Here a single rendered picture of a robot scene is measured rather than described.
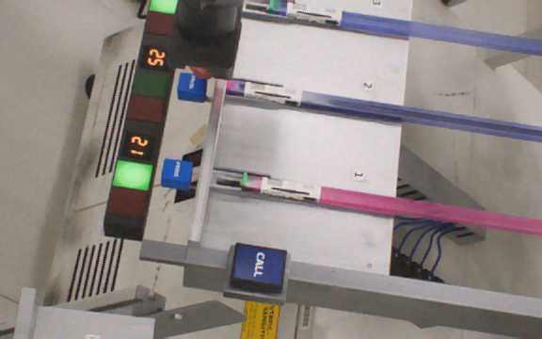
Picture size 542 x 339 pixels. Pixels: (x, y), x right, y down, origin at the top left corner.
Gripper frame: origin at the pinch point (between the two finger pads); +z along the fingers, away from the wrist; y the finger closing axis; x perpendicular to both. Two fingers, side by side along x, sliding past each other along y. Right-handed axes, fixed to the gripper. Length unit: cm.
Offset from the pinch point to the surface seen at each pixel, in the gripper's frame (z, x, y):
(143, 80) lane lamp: 2.2, 6.4, -0.9
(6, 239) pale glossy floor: 70, 31, 8
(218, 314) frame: 1.1, -5.7, -26.3
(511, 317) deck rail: 1.7, -34.0, -21.6
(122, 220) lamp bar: 2.3, 5.4, -17.5
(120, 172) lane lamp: 2.2, 6.6, -12.2
